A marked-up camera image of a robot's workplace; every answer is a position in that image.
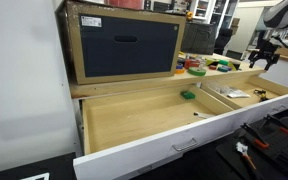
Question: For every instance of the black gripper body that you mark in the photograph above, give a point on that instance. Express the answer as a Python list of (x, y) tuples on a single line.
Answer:
[(266, 49)]

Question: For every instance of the white strip with black ends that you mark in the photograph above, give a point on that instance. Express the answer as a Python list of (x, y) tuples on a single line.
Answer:
[(203, 115)]

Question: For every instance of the red poster board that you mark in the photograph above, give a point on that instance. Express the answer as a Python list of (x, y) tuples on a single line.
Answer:
[(124, 4)]

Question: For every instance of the black office chair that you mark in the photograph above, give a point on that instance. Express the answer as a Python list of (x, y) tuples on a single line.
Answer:
[(223, 40)]

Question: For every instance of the clear plastic screw box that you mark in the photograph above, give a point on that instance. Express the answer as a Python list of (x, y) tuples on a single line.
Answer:
[(221, 88)]

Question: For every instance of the silver plastic bag with label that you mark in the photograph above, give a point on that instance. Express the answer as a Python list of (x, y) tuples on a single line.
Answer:
[(239, 94)]

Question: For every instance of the large red tape roll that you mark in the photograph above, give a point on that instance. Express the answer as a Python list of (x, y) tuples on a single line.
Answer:
[(192, 63)]

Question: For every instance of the wide black yellow hazard tape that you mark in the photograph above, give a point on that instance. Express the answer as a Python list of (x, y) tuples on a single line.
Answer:
[(212, 62)]

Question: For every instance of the black perforated board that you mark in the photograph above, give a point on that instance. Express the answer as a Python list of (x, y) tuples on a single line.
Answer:
[(277, 150)]

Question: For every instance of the white shelving unit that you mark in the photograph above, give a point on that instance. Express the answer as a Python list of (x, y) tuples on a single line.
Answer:
[(214, 11)]

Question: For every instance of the wooden drawer with white front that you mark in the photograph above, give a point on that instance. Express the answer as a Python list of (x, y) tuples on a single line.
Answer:
[(247, 101), (127, 120)]

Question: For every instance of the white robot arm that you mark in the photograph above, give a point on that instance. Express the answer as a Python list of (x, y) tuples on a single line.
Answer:
[(284, 13)]

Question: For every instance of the blue tape roll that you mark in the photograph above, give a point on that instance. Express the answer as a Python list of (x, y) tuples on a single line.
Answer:
[(179, 66)]

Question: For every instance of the orange tape roll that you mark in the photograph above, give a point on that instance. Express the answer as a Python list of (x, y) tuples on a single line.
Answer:
[(180, 71)]

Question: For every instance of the small red tape roll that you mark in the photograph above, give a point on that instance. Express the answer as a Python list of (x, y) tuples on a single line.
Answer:
[(212, 67)]

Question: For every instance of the green packet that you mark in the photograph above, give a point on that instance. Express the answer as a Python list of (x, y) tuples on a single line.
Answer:
[(187, 95)]

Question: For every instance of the small cardboard box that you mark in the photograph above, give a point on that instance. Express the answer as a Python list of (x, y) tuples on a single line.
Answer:
[(235, 25)]

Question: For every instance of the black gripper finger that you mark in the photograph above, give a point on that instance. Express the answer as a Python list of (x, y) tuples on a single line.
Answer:
[(275, 60), (253, 57)]

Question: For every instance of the green plastic cylinder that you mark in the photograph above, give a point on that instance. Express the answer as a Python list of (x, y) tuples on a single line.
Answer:
[(224, 62)]

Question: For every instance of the grey tote bag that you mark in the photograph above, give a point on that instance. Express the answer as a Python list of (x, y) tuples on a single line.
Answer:
[(199, 38)]

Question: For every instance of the green tape roll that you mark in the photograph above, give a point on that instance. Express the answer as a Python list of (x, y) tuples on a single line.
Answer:
[(197, 71)]

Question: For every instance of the black key bunch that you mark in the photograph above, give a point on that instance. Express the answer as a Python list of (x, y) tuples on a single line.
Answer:
[(256, 91)]

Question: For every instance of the cardboard box with dark panel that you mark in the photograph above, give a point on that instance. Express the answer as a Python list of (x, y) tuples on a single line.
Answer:
[(127, 46)]

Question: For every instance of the teal tape roll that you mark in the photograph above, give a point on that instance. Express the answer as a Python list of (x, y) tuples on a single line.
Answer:
[(222, 69)]

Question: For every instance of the purple tape roll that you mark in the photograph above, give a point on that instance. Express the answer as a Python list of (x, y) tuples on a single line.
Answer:
[(229, 68)]

